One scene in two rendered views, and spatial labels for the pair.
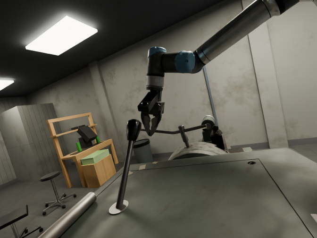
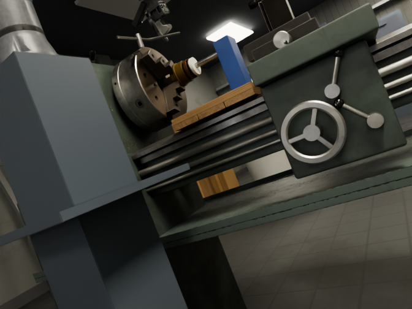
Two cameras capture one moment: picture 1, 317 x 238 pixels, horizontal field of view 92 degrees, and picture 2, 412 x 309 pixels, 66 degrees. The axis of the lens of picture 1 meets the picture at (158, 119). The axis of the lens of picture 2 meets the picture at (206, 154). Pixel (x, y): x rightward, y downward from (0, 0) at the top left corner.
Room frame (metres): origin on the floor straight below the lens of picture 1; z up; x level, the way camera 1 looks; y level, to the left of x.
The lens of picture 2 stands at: (0.79, -1.37, 0.74)
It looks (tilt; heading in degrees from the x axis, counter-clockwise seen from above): 1 degrees up; 96
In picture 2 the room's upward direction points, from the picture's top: 22 degrees counter-clockwise
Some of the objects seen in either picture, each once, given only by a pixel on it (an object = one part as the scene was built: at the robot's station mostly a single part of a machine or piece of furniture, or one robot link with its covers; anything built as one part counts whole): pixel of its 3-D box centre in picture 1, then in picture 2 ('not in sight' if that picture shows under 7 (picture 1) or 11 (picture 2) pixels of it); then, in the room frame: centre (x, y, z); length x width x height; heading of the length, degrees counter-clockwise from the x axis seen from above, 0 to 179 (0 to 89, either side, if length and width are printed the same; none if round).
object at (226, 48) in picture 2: not in sight; (235, 69); (0.88, -0.22, 1.00); 0.08 x 0.06 x 0.23; 69
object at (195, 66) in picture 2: not in sight; (207, 59); (0.80, -0.19, 1.08); 0.13 x 0.07 x 0.07; 159
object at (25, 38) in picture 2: not in sight; (26, 55); (0.38, -0.61, 1.15); 0.15 x 0.15 x 0.10
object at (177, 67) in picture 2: not in sight; (183, 72); (0.70, -0.15, 1.08); 0.09 x 0.09 x 0.09; 69
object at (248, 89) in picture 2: not in sight; (230, 106); (0.82, -0.19, 0.89); 0.36 x 0.30 x 0.04; 69
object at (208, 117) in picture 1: (209, 130); not in sight; (1.69, -0.52, 1.01); 0.30 x 0.20 x 0.29; 159
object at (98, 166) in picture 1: (93, 143); not in sight; (4.03, 1.84, 0.86); 1.35 x 1.18 x 1.72; 155
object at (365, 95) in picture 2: not in sight; (328, 113); (1.03, -0.53, 0.73); 0.27 x 0.12 x 0.27; 159
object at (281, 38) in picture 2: not in sight; (281, 40); (0.99, -0.54, 0.95); 0.07 x 0.04 x 0.04; 69
